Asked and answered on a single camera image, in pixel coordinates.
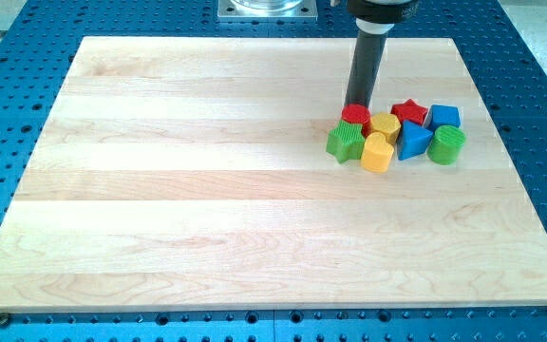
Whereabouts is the blue cube block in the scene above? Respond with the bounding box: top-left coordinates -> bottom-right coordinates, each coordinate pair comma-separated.
424,104 -> 462,132

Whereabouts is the black robot arm flange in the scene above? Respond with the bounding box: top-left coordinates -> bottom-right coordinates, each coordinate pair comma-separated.
347,0 -> 420,35

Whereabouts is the green star block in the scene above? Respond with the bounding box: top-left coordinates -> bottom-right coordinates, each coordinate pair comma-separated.
326,120 -> 365,163

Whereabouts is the red star block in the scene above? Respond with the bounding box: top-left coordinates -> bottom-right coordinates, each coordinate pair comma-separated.
391,99 -> 429,126

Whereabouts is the wooden board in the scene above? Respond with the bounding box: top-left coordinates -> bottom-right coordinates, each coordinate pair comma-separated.
0,36 -> 547,313

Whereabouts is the red cylinder block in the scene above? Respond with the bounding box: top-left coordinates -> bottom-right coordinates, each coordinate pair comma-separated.
341,104 -> 371,138

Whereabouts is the yellow heart block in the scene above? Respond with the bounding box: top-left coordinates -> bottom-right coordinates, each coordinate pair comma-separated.
360,132 -> 394,173

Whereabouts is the yellow hexagon block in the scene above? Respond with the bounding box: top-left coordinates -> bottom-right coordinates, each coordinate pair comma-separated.
370,112 -> 402,145

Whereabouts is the blue triangle block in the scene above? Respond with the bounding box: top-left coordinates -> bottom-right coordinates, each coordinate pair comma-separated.
397,121 -> 433,161

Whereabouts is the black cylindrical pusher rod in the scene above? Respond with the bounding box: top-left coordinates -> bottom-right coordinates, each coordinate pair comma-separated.
344,29 -> 387,107

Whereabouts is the green cylinder block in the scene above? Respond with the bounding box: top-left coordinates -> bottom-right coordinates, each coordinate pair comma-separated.
426,125 -> 466,165

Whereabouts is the blue perforated table plate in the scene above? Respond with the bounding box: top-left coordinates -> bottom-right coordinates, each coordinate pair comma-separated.
0,1 -> 547,341

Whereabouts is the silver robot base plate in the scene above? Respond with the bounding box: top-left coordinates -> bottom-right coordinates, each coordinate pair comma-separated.
217,0 -> 318,22

